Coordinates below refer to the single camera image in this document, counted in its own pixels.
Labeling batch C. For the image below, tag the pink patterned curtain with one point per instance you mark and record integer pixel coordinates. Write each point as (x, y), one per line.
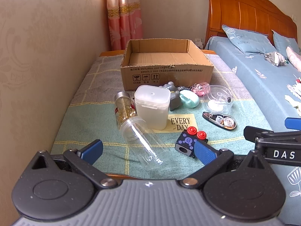
(124, 16)

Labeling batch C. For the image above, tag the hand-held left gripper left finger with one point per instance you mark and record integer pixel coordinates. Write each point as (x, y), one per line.
(91, 149)

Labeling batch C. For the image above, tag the wooden bed headboard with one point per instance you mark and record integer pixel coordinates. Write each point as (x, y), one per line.
(247, 11)

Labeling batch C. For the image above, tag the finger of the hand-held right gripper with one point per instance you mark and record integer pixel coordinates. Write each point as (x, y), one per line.
(294, 123)
(258, 134)

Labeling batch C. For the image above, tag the small blue floral pillow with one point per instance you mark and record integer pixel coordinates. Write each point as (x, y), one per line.
(284, 42)

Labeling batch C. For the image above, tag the blue floral bed sheet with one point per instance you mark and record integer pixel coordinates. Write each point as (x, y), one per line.
(258, 87)

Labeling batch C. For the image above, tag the grey crumpled cloth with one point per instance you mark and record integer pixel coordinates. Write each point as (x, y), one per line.
(275, 58)

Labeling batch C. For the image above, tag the clear round tape dispenser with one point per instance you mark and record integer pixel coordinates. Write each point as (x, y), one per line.
(218, 98)

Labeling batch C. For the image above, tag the white wall socket plug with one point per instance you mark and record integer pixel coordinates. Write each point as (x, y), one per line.
(199, 42)

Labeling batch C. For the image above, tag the checked green grey mat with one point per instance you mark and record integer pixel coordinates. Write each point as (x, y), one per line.
(94, 113)

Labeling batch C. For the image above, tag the pink pillow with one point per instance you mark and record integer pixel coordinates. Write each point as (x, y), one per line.
(294, 57)

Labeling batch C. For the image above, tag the clear plastic jar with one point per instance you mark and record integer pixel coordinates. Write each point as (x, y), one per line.
(143, 143)

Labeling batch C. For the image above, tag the wooden bedside cabinet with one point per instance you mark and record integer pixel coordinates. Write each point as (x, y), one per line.
(110, 53)

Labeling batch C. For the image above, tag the correction tape dispenser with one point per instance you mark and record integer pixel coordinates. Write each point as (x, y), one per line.
(221, 120)

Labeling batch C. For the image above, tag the large blue floral pillow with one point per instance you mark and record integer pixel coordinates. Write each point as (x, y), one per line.
(249, 40)

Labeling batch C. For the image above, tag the teal egg-shaped case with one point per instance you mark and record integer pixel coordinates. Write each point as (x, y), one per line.
(189, 100)

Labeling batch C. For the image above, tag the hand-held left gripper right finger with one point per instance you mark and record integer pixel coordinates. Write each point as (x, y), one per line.
(204, 153)

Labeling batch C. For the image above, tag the cardboard box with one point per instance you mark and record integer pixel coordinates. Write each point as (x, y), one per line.
(164, 75)

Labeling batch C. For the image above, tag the glass bottle with silver cap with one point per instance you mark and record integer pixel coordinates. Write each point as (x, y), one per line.
(123, 113)

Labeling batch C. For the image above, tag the frosted plastic container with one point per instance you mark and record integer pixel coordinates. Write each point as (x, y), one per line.
(152, 108)

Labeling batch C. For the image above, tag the grey bear figure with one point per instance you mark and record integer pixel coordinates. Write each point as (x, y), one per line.
(175, 98)

